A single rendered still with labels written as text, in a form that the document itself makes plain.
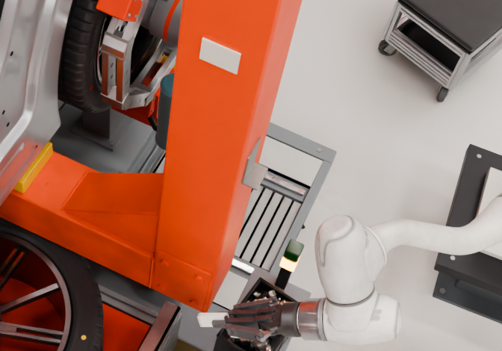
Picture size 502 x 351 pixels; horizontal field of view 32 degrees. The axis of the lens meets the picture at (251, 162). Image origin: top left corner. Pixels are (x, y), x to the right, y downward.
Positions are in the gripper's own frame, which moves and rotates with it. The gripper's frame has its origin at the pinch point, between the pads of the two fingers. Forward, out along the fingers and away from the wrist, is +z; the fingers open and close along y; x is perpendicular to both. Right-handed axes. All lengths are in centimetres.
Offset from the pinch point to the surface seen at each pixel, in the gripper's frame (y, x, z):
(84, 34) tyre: 37, 56, 29
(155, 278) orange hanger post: 18.0, -2.5, 22.0
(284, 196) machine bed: 105, -38, 18
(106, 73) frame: 43, 42, 31
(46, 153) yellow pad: 29, 29, 46
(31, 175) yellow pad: 22, 27, 48
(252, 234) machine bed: 90, -43, 27
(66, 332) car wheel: 4.5, -8.0, 43.0
